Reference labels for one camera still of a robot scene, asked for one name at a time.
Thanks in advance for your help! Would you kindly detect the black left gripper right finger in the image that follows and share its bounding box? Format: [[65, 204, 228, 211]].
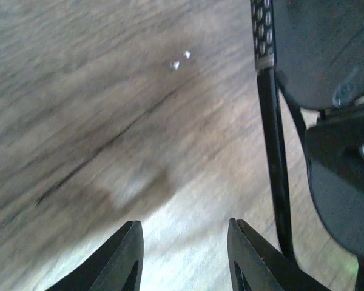
[[227, 218, 327, 291]]

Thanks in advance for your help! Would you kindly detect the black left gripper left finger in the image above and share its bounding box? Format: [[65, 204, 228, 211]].
[[49, 221, 144, 291]]

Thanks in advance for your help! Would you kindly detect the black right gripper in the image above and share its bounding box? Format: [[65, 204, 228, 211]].
[[305, 107, 364, 290]]

